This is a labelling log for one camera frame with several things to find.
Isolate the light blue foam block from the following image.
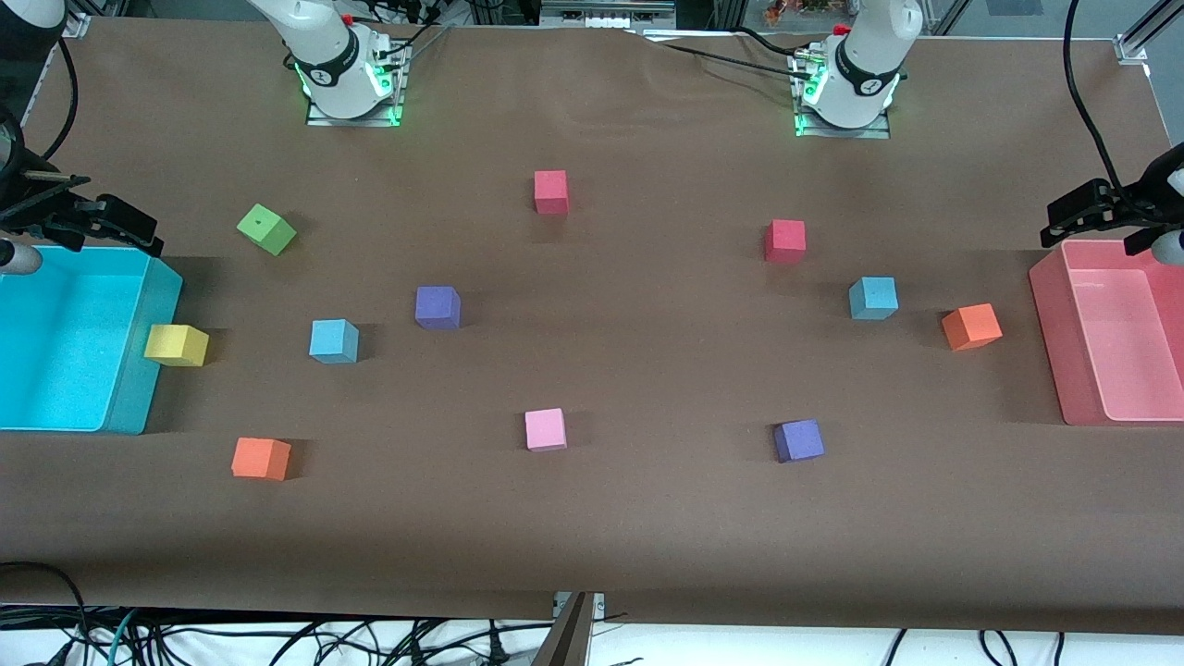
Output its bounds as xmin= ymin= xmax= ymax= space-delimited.
xmin=309 ymin=319 xmax=360 ymax=364
xmin=848 ymin=276 xmax=899 ymax=321

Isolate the cyan plastic bin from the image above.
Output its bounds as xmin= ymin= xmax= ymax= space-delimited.
xmin=0 ymin=243 xmax=183 ymax=436

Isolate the yellow foam block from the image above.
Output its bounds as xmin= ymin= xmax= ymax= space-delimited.
xmin=144 ymin=324 xmax=210 ymax=368

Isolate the pink plastic bin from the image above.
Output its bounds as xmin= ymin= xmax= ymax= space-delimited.
xmin=1029 ymin=239 xmax=1184 ymax=426

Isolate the green foam block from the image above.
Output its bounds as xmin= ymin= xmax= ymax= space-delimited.
xmin=236 ymin=203 xmax=298 ymax=257

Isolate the orange foam block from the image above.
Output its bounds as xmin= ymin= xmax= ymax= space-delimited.
xmin=231 ymin=438 xmax=292 ymax=482
xmin=942 ymin=303 xmax=1004 ymax=352

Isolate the red foam block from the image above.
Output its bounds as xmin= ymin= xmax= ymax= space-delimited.
xmin=534 ymin=170 xmax=570 ymax=216
xmin=764 ymin=219 xmax=807 ymax=265

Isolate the purple foam block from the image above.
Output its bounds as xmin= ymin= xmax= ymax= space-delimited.
xmin=414 ymin=285 xmax=462 ymax=331
xmin=773 ymin=419 xmax=825 ymax=463

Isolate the pink foam block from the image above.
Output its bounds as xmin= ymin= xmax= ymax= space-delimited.
xmin=524 ymin=408 xmax=568 ymax=452

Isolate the grey metal rack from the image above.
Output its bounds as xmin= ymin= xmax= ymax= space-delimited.
xmin=540 ymin=0 xmax=678 ymax=31

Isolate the brown table cloth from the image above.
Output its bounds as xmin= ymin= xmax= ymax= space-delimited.
xmin=0 ymin=17 xmax=1184 ymax=635

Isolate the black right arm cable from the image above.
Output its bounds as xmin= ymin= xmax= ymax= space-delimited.
xmin=37 ymin=57 xmax=80 ymax=164

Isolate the aluminium frame profile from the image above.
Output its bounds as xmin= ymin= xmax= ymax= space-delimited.
xmin=1123 ymin=0 xmax=1184 ymax=53

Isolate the teal cable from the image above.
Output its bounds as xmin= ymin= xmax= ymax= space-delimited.
xmin=105 ymin=608 xmax=142 ymax=666

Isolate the small metal bracket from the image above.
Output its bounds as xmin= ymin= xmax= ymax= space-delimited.
xmin=552 ymin=591 xmax=608 ymax=620

